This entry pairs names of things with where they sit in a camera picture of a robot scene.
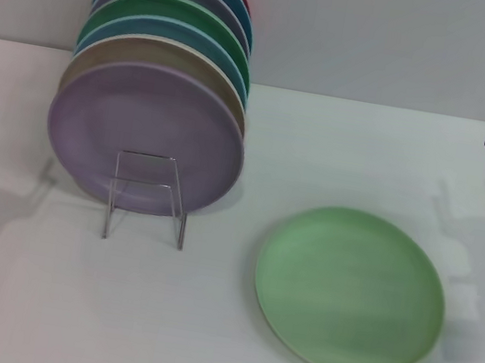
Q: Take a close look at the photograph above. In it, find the dark green plate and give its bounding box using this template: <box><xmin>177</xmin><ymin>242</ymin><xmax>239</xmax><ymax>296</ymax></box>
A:
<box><xmin>76</xmin><ymin>0</ymin><xmax>262</xmax><ymax>76</ymax></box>

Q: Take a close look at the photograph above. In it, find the beige plate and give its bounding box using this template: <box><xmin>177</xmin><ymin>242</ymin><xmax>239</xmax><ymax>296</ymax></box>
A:
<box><xmin>54</xmin><ymin>20</ymin><xmax>260</xmax><ymax>141</ymax></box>

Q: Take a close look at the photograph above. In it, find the light green plate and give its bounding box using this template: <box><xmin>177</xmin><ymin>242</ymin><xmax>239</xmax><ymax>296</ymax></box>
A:
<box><xmin>239</xmin><ymin>193</ymin><xmax>461</xmax><ymax>363</ymax></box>

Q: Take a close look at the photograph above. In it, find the light blue plate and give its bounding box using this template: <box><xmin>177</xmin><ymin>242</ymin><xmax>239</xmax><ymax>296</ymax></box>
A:
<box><xmin>69</xmin><ymin>1</ymin><xmax>260</xmax><ymax>104</ymax></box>

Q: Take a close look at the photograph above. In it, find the lilac plate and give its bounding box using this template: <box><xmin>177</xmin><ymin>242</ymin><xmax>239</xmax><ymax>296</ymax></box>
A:
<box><xmin>33</xmin><ymin>47</ymin><xmax>259</xmax><ymax>231</ymax></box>

